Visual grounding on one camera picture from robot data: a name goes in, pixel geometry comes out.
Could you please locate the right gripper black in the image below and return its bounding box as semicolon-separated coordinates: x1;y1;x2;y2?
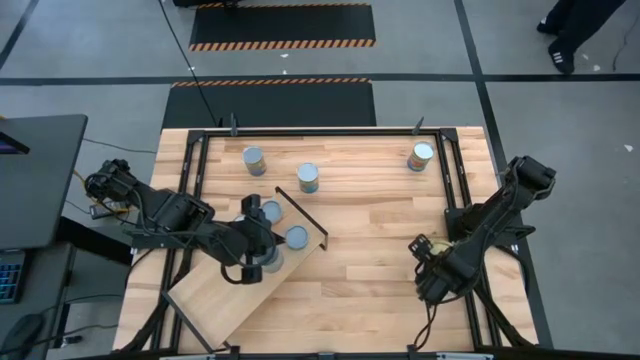
408;233;476;306

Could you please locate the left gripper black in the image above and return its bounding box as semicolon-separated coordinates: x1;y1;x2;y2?
232;193;278;285

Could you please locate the mushrooms can yellow orange label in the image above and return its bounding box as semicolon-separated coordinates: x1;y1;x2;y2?
261;199;284;225

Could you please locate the tuna fish can green label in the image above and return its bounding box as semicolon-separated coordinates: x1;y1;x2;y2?
284;224;311;251

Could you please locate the peaches can yellow grey label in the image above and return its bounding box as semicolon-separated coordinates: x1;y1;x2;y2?
241;145;268;177

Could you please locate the tomatoes can teal yellow label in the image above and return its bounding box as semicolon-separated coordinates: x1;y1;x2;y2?
406;140;436;173
296;161;321;195

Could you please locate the black hazard-striped floor mat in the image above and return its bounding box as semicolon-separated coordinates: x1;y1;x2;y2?
160;77;378;129
188;2;377;52

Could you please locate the black desk leg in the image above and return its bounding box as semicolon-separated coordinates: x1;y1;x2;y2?
53;215;134;266

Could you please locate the backlit keyboard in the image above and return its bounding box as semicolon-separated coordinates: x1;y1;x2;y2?
0;249;26;305

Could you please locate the black computer mouse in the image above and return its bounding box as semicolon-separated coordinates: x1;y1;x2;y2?
0;313;45;359

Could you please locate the computer monitor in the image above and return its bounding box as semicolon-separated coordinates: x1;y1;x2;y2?
0;131;30;156

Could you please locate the person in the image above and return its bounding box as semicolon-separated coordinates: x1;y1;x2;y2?
536;0;627;76

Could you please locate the wooden shelf black metal frame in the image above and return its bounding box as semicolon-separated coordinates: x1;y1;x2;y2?
160;185;330;354

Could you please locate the grey floor cable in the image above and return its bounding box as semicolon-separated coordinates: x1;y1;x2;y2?
82;137;157;155

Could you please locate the yellow cable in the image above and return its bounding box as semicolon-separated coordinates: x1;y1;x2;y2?
73;169;126;212

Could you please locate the black floor cable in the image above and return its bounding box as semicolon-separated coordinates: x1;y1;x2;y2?
157;0;221;127

